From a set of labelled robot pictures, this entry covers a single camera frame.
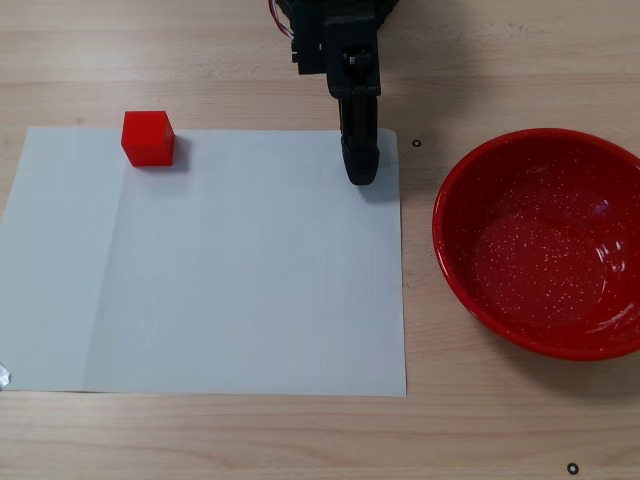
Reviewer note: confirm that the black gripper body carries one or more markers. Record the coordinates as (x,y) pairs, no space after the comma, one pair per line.
(353,75)

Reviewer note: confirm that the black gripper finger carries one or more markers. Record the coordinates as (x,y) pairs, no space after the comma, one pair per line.
(346,130)
(366,150)

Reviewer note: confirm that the red cube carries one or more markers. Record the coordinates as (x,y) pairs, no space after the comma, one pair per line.
(147,142)

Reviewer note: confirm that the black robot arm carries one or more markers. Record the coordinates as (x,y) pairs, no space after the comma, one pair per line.
(386,7)

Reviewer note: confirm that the red speckled enamel bowl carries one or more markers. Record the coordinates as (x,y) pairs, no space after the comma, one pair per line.
(540,260)

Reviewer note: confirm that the white paper sheet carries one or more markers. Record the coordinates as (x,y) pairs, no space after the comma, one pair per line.
(225,275)

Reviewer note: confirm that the silver tape piece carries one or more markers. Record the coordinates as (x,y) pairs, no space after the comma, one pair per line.
(4,376)

